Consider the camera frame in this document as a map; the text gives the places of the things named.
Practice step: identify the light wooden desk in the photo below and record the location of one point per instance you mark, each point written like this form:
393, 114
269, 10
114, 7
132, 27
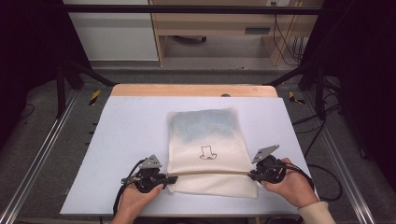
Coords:
218, 23

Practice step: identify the aluminium rail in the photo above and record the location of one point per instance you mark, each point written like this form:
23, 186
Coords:
345, 174
37, 158

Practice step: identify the white cabinet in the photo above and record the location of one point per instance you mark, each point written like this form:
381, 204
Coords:
115, 37

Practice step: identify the light blue table mat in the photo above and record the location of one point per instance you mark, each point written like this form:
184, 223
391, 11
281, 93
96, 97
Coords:
134, 130

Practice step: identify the person's right hand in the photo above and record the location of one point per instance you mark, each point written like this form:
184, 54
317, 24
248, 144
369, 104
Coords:
295, 186

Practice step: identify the grey desk label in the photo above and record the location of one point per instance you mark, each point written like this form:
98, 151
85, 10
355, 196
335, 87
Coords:
257, 30

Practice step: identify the black metal stand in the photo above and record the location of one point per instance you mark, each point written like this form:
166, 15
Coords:
61, 90
320, 93

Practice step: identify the person's left hand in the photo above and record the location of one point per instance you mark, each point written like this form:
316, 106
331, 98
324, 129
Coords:
132, 205

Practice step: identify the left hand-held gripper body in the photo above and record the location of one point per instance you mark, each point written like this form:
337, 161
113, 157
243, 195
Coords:
148, 180

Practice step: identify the white mesh laundry bag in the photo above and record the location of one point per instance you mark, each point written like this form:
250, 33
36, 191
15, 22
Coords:
205, 137

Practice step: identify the black horizontal frame bar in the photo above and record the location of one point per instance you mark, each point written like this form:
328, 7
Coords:
186, 9

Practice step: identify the black curtain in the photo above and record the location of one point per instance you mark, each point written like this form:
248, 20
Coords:
28, 46
361, 77

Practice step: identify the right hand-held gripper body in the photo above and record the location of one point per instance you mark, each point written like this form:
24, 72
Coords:
269, 171

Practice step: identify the wooden table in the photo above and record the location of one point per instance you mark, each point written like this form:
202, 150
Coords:
186, 90

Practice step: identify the yellow black floor tape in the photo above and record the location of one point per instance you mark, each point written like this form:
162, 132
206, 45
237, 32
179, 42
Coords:
292, 97
95, 97

